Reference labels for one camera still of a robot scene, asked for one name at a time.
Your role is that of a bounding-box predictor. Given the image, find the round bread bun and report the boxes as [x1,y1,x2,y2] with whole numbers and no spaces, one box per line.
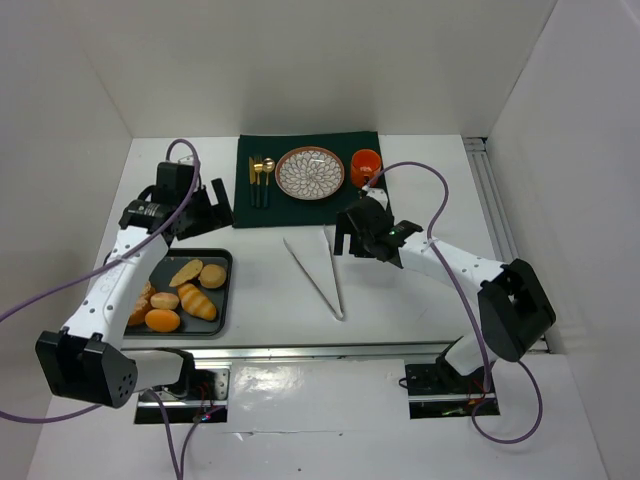
[198,264,227,289]

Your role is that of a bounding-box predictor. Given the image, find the metal tongs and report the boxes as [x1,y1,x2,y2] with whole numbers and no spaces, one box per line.
[282,226,345,322]

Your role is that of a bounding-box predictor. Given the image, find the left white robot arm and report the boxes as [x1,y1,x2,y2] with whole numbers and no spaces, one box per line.
[35,162,233,408]

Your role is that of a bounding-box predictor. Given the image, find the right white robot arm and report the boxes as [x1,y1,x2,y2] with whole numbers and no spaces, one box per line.
[334,194,556,388]

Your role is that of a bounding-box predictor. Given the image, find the striped bread loaf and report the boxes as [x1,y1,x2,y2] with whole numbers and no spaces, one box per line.
[177,283,217,321]

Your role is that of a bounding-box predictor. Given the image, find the orange oval bread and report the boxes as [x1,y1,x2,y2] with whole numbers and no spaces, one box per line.
[145,309,181,333]

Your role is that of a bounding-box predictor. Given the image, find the gold fork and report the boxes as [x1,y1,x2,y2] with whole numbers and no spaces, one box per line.
[249,156,263,208]

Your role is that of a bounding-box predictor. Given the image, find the black tray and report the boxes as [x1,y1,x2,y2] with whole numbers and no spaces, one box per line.
[124,248,233,338]

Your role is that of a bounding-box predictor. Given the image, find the sliced baguette piece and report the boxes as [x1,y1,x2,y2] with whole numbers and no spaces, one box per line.
[169,259,204,287]

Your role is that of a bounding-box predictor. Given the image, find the gold spoon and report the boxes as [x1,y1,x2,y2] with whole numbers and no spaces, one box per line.
[262,158,276,208]

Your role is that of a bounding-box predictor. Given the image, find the dark green placemat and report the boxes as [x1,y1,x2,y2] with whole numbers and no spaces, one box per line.
[234,131,381,228]

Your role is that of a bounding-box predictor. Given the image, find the patterned ceramic plate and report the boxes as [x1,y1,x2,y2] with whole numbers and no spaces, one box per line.
[275,146,345,201]

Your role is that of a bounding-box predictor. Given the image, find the orange mug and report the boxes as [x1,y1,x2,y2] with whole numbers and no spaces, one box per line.
[350,149,382,188]

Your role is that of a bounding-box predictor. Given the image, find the small round bun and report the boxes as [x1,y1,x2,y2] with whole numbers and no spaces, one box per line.
[149,292,180,310]

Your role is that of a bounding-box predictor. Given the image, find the peeled orange fruit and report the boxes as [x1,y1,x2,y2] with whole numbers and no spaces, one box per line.
[127,281,156,327]

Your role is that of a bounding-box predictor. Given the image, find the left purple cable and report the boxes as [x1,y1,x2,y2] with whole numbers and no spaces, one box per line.
[0,138,202,480]

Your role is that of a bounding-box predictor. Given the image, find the aluminium rail frame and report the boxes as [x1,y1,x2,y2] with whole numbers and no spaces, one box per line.
[462,135,551,354]

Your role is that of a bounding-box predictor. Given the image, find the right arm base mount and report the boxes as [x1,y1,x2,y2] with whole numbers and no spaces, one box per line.
[398,364,500,420]

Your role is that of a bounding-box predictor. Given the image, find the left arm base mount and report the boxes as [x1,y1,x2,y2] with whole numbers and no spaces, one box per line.
[151,364,231,425]

